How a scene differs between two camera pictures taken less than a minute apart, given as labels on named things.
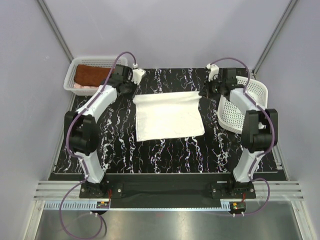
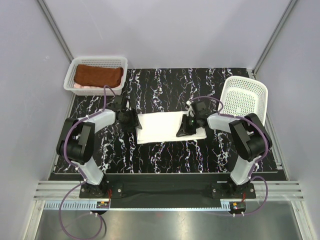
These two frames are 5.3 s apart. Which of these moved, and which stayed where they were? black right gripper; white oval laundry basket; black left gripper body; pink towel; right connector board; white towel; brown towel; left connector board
Moved: black left gripper body; white towel; black right gripper
Stayed: left connector board; pink towel; brown towel; right connector board; white oval laundry basket
